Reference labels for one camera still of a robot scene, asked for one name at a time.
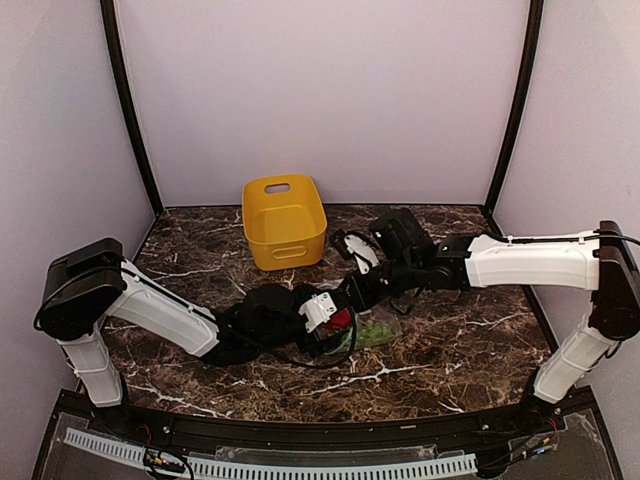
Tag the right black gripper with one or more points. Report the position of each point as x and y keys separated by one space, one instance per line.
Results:
x=361 y=300

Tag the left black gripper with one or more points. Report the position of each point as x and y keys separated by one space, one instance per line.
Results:
x=317 y=346

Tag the clear zip top bag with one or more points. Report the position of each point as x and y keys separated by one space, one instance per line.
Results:
x=348 y=336

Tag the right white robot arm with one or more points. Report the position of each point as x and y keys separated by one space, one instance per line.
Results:
x=597 y=261

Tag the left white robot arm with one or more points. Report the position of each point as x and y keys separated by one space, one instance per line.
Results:
x=97 y=281

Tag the red fake apple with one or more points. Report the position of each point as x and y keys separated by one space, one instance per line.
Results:
x=340 y=321

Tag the green fake grapes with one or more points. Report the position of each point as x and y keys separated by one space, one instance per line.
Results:
x=375 y=334

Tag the yellow plastic bin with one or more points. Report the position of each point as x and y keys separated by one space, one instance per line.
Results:
x=284 y=221

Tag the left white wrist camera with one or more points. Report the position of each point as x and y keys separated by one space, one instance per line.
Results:
x=317 y=310

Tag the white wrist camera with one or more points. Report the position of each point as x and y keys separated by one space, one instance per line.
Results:
x=317 y=310
x=354 y=246

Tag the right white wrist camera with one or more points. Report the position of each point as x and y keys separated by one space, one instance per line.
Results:
x=354 y=246

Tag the black front rail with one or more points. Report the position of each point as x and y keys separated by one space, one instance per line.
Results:
x=482 y=430

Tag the white slotted cable duct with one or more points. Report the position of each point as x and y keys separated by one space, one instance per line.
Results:
x=246 y=463

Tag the right black frame post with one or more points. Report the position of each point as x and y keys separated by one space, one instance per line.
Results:
x=521 y=90

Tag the black frame post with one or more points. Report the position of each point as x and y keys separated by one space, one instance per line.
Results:
x=521 y=90
x=119 y=71

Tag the left black frame post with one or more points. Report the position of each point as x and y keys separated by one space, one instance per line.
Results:
x=119 y=71

